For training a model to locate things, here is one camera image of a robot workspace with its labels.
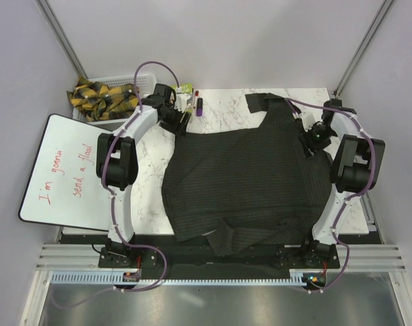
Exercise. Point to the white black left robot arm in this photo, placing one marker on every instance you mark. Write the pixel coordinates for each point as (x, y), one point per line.
(117, 165)

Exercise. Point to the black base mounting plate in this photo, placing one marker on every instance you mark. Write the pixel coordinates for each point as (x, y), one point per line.
(164, 256)

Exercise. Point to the dark striped long sleeve shirt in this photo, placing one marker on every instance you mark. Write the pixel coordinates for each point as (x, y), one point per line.
(249, 186)

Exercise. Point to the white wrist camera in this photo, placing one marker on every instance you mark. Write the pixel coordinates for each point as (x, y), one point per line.
(183, 100)
(307, 120)

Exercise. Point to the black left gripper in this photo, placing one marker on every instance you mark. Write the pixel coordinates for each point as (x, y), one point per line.
(178, 128)

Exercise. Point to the white plastic basket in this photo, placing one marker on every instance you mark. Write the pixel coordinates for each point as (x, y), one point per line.
(146, 84)

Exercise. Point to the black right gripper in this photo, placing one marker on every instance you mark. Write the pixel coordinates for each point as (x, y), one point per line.
(305, 138)

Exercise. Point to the white slotted cable duct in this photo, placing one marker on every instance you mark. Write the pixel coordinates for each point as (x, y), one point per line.
(120, 278)

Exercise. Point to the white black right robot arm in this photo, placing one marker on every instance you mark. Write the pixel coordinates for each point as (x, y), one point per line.
(354, 171)

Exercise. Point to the white whiteboard black frame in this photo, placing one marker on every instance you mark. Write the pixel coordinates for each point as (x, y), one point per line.
(63, 188)

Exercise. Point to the green paperback book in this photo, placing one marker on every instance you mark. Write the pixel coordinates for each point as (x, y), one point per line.
(185, 87)

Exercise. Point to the left aluminium frame post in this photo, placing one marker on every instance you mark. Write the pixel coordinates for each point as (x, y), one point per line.
(57, 29)

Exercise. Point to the aluminium frame post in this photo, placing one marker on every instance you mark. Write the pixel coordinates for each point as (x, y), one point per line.
(367, 39)
(57, 29)

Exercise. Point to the purple black marker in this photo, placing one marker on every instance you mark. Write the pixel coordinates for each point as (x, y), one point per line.
(199, 107)

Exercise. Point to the right aluminium frame post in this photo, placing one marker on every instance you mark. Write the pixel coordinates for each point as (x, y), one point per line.
(367, 39)

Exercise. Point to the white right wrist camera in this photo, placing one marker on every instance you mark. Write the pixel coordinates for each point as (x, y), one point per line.
(307, 120)

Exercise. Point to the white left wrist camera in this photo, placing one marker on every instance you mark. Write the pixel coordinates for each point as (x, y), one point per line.
(183, 100)

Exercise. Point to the red white marker pen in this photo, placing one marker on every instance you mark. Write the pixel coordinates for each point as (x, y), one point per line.
(195, 97)

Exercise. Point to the yellow black plaid shirt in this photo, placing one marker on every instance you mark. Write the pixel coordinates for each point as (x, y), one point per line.
(97, 101)

